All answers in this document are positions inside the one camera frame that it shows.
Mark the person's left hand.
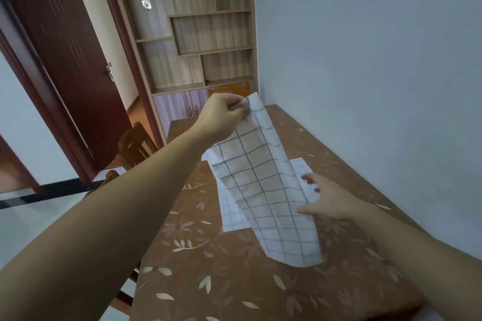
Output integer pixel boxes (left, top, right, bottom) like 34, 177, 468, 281
196, 93, 251, 143

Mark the person's right hand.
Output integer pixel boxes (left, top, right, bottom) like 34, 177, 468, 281
297, 173, 363, 220

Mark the white grid-patterned cloth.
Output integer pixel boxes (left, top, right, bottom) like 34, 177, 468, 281
201, 92, 324, 268

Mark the person's right forearm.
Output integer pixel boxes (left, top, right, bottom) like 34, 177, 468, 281
350, 200, 482, 321

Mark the person's left forearm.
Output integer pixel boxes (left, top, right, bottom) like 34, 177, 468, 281
0, 119, 223, 321

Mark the light wooden shelf cabinet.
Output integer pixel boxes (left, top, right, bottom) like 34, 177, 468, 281
103, 0, 259, 144

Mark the brown floral tablecloth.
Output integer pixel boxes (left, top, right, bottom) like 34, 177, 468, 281
130, 104, 437, 321

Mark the brown wooden chair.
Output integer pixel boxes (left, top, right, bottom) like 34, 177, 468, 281
118, 121, 159, 172
86, 170, 142, 315

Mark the dark brown wooden door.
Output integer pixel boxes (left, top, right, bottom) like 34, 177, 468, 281
0, 0, 133, 182

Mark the black metal bar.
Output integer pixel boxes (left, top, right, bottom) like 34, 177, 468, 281
0, 178, 104, 210

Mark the dark brown door frame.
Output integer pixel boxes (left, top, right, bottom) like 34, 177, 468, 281
92, 0, 165, 148

